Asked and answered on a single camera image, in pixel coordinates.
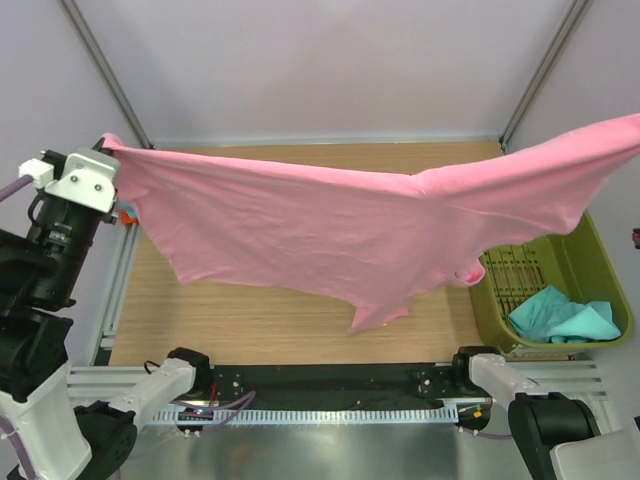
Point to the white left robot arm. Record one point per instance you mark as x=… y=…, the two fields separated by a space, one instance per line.
x=54 y=439

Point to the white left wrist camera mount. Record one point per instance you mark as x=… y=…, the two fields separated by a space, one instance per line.
x=85 y=177

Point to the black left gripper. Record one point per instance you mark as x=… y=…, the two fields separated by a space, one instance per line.
x=111 y=216

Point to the teal t shirt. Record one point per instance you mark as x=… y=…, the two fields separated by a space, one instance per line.
x=550 y=317

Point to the aluminium frame rail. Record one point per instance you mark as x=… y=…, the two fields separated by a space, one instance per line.
x=568 y=377

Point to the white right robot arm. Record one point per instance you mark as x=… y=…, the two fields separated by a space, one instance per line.
x=557 y=437

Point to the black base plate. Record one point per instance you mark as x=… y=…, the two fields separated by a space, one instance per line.
x=426 y=380

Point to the white slotted cable duct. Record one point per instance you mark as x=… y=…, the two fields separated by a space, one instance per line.
x=175 y=415

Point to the folded orange t shirt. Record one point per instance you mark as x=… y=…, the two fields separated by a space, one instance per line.
x=127 y=214

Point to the pink t shirt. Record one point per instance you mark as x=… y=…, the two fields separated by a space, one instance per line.
x=374 y=240

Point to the green plastic basket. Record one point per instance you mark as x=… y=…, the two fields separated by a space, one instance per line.
x=576 y=264

